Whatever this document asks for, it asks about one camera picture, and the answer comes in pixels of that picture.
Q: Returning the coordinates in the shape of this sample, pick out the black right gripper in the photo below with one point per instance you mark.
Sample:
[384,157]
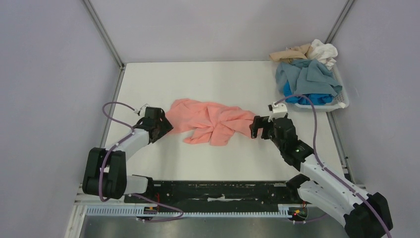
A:
[265,126]

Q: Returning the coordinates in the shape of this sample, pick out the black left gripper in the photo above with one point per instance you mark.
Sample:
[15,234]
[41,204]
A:
[166,127]

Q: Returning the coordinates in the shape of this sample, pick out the pink t shirt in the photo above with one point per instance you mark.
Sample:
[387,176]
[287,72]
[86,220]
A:
[210,122]

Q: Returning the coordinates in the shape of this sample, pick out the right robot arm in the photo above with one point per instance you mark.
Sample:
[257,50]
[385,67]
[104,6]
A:
[361,214]

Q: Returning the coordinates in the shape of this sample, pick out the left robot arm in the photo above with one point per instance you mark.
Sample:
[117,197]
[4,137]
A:
[106,169]

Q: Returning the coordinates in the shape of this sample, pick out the bright blue t shirt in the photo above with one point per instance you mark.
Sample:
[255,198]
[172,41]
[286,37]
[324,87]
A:
[316,99]

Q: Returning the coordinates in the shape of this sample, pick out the grey-blue t shirt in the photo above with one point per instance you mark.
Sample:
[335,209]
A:
[305,77]

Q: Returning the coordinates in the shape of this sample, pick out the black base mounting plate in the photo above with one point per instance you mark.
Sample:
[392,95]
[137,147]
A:
[223,196]

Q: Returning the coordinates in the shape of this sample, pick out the beige t shirt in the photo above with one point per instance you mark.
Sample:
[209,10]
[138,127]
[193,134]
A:
[291,54]

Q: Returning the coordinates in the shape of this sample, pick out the white laundry basket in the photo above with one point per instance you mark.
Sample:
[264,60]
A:
[341,101]

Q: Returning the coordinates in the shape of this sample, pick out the white t shirt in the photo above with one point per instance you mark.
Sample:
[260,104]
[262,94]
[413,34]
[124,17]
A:
[323,53]

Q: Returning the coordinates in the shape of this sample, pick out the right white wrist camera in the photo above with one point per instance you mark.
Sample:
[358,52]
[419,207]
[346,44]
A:
[277,110]

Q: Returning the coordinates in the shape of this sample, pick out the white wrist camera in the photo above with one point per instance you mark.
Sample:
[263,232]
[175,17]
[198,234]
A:
[277,110]
[138,111]

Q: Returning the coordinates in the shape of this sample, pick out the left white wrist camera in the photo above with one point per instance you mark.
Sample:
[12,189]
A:
[138,111]

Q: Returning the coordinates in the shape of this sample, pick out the white slotted cable duct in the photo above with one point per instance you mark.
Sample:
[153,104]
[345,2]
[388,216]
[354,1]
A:
[140,211]

